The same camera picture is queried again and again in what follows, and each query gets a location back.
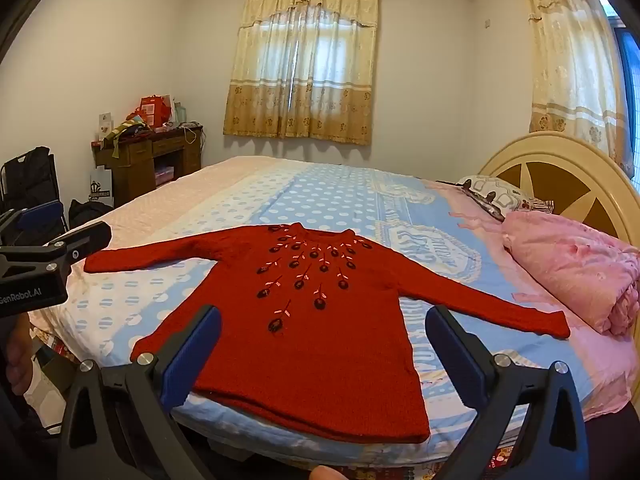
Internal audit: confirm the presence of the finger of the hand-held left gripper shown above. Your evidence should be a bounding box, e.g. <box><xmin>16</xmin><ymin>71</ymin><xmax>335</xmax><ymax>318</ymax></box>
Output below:
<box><xmin>49</xmin><ymin>221</ymin><xmax>112</xmax><ymax>267</ymax></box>
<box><xmin>0</xmin><ymin>200</ymin><xmax>65</xmax><ymax>247</ymax></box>

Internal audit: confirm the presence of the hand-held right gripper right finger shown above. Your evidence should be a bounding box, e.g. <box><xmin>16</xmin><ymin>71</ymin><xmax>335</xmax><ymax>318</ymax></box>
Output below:
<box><xmin>425</xmin><ymin>305</ymin><xmax>591</xmax><ymax>480</ymax></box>

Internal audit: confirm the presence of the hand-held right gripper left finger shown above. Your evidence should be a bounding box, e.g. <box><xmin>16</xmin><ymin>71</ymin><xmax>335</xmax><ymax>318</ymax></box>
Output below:
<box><xmin>57</xmin><ymin>305</ymin><xmax>223</xmax><ymax>480</ymax></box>

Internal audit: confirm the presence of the red knitted sweater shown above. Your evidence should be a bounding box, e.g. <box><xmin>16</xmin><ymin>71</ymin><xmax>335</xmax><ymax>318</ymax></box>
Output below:
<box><xmin>84</xmin><ymin>222</ymin><xmax>572</xmax><ymax>445</ymax></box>

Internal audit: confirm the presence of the person's left hand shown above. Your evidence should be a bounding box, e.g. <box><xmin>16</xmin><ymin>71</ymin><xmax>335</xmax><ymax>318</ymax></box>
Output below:
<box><xmin>5</xmin><ymin>314</ymin><xmax>35</xmax><ymax>386</ymax></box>

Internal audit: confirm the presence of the black bag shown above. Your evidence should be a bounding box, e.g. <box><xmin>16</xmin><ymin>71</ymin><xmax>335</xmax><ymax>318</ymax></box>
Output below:
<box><xmin>67</xmin><ymin>199</ymin><xmax>114</xmax><ymax>232</ymax></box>

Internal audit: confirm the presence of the black folding chair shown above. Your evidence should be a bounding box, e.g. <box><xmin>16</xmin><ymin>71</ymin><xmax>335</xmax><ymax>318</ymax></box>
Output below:
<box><xmin>0</xmin><ymin>152</ymin><xmax>69</xmax><ymax>233</ymax></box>

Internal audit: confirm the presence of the white paper bag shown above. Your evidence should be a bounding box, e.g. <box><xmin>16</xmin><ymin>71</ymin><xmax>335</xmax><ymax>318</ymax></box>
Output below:
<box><xmin>89</xmin><ymin>172</ymin><xmax>114</xmax><ymax>207</ymax></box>

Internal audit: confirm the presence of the brown wooden desk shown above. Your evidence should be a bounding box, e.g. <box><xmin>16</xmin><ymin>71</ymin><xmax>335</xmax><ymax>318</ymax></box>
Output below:
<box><xmin>91</xmin><ymin>125</ymin><xmax>205</xmax><ymax>209</ymax></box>

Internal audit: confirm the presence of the colourful striped cloth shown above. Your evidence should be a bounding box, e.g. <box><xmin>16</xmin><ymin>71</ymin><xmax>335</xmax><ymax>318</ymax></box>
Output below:
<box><xmin>101</xmin><ymin>115</ymin><xmax>151</xmax><ymax>161</ymax></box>

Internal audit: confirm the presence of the pink pillow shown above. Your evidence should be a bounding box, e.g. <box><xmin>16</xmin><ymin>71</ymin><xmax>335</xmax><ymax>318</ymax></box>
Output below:
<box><xmin>501</xmin><ymin>210</ymin><xmax>640</xmax><ymax>336</ymax></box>

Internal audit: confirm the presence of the red gift bag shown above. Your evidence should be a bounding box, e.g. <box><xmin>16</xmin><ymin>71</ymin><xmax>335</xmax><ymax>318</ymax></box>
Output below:
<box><xmin>140</xmin><ymin>95</ymin><xmax>174</xmax><ymax>128</ymax></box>

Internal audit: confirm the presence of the patterned white and brown pillow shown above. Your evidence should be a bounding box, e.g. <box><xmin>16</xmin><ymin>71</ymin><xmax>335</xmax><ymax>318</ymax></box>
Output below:
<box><xmin>455</xmin><ymin>175</ymin><xmax>555</xmax><ymax>222</ymax></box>

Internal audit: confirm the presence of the pink and blue dotted bed sheet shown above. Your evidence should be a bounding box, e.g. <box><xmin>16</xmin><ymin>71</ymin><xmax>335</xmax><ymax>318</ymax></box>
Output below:
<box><xmin>27</xmin><ymin>155</ymin><xmax>636</xmax><ymax>466</ymax></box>

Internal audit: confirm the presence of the cream and brown bed headboard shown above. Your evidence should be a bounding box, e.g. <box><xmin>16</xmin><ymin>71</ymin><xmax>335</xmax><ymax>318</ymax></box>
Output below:
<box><xmin>477</xmin><ymin>131</ymin><xmax>640</xmax><ymax>256</ymax></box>

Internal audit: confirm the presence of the beige curtain with valance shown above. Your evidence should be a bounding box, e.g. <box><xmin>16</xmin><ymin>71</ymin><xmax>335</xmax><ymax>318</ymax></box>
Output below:
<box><xmin>223</xmin><ymin>0</ymin><xmax>381</xmax><ymax>147</ymax></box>

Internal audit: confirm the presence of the beige floral curtain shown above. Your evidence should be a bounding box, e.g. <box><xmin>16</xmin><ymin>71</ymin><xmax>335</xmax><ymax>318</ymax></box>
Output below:
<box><xmin>516</xmin><ymin>0</ymin><xmax>637</xmax><ymax>179</ymax></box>

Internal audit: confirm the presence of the window with blue frame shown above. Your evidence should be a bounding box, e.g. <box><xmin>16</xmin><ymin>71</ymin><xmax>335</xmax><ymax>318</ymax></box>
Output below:
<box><xmin>595</xmin><ymin>0</ymin><xmax>640</xmax><ymax>181</ymax></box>

